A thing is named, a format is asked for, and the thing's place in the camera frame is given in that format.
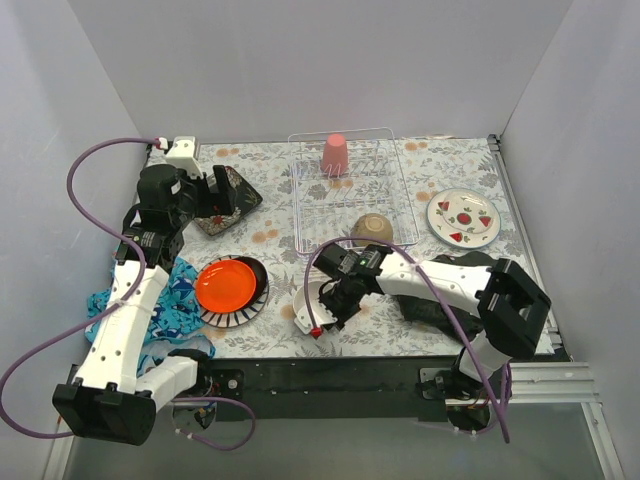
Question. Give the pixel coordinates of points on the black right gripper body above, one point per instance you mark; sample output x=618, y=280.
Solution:
x=333, y=304

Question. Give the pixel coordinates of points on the pink plastic cup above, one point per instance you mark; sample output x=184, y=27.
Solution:
x=335, y=159

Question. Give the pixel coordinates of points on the black base bar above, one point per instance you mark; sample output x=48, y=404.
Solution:
x=338, y=388

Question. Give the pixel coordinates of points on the red floral bowl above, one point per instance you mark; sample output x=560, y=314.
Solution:
x=307, y=308

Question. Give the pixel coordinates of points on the blue patterned cloth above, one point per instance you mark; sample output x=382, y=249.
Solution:
x=175, y=322

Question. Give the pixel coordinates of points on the black striped cloth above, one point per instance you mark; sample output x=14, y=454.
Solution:
x=430, y=313

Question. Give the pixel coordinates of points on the black floral square plate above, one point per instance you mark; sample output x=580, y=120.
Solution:
x=245, y=200

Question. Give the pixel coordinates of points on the floral tablecloth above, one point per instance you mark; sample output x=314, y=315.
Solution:
x=430, y=166

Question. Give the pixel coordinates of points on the black round plate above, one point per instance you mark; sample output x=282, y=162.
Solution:
x=261, y=277

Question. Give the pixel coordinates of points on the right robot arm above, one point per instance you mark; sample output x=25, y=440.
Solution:
x=497, y=310

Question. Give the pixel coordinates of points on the strawberry pattern white plate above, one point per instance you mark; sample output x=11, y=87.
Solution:
x=463, y=218

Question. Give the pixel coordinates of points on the striped white round plate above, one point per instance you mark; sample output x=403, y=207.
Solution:
x=238, y=317

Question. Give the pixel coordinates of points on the orange round plate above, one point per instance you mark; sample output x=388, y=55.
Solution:
x=225, y=286

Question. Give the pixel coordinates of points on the white wire dish rack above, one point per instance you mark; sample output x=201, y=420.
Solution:
x=326, y=208

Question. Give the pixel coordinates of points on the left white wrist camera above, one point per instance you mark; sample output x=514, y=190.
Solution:
x=182, y=153

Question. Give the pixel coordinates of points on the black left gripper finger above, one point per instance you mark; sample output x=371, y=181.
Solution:
x=222, y=184
x=217, y=204

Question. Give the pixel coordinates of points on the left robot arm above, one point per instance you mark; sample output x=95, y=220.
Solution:
x=107, y=399

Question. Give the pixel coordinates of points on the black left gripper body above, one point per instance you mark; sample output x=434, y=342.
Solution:
x=212, y=190

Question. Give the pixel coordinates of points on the beige bowl black inside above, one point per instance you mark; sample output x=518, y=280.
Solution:
x=372, y=226

